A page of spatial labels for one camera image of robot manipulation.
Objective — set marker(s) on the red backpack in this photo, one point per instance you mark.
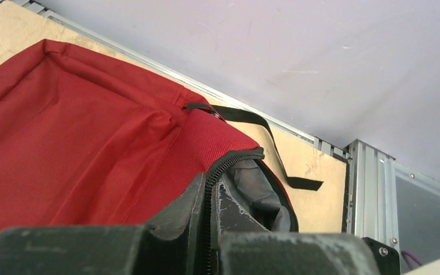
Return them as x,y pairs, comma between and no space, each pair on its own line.
87,139

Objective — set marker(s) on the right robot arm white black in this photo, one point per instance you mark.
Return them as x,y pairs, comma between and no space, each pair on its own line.
388,259

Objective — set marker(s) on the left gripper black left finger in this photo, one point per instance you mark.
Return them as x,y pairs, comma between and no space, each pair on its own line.
168,243

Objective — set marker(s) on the aluminium frame rails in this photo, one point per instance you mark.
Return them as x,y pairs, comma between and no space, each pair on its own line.
372,176

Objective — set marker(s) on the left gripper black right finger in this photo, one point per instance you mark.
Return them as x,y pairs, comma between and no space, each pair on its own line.
241,245

